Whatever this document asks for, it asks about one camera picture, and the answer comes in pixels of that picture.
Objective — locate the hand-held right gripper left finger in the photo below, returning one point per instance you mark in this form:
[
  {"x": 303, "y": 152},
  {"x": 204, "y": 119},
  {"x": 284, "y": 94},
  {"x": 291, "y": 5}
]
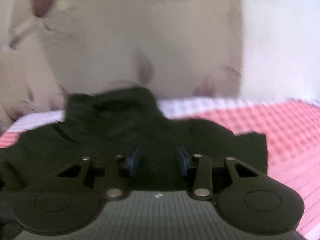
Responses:
[{"x": 133, "y": 163}]

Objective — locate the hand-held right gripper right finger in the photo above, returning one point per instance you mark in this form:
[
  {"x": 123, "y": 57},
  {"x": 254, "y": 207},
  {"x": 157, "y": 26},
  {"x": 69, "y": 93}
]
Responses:
[{"x": 182, "y": 163}]

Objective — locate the black padded jacket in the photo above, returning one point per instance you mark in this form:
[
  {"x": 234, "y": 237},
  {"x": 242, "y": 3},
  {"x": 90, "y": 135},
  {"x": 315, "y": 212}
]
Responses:
[{"x": 105, "y": 135}]

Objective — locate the pink checkered blanket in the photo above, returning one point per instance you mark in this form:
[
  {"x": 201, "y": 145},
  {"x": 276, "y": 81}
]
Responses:
[{"x": 287, "y": 142}]

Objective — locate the beige leaf print curtain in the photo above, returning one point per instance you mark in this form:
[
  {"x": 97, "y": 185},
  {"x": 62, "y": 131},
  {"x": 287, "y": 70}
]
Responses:
[{"x": 112, "y": 42}]

